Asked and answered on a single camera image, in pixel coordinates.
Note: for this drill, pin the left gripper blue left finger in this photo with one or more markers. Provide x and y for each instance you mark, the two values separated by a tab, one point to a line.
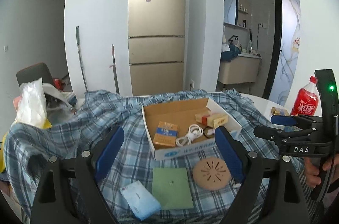
106	151

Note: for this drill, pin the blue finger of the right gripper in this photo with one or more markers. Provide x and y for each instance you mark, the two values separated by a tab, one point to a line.
283	120
270	134

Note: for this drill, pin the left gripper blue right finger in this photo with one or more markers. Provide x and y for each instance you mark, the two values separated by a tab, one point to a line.
228	147

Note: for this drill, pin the round tan silicone coaster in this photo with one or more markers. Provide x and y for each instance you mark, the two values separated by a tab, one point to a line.
211	174

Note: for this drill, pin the white plush bunny pink bow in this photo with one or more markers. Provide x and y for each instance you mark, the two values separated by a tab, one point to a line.
209	132

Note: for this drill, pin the gold red cigarette box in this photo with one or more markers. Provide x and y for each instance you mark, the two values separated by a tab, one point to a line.
212	120

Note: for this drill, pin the orange blue cigarette box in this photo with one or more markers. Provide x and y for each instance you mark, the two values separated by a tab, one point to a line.
165	135

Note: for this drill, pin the blue tissue pack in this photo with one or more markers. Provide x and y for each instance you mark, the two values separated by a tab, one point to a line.
142	203

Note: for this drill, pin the green leather pouch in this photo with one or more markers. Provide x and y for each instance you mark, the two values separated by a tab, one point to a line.
170	186

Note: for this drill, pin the person's right hand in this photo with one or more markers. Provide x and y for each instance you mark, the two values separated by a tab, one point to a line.
311	172

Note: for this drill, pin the gold blue box on table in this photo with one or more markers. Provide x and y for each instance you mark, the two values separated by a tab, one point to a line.
279	112

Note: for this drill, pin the red ice tea bottle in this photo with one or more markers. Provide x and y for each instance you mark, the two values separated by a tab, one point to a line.
307	99

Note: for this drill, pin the shallow cardboard box tray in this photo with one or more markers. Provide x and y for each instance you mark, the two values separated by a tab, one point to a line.
182	114

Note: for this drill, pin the bathroom vanity cabinet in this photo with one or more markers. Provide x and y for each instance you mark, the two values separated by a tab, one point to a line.
242	69

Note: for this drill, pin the teal clothes on vanity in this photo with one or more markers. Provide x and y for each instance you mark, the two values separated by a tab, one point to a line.
231	54

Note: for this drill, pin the blue plaid shirt cloth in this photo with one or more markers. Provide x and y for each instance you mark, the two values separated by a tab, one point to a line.
28	148

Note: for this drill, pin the white plastic bag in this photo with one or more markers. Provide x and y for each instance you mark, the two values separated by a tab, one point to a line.
32	107

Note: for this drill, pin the grey chair back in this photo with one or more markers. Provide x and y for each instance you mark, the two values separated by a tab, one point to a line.
33	73

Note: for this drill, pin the bathroom mirror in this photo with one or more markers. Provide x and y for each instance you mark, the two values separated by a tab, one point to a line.
231	11

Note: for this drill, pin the beige three-door refrigerator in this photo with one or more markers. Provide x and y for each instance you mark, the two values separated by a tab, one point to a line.
156	42

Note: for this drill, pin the red dark broom handle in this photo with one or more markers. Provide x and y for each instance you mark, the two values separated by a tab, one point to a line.
113	67

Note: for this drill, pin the grey mop handle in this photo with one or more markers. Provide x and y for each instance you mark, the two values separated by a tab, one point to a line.
78	43

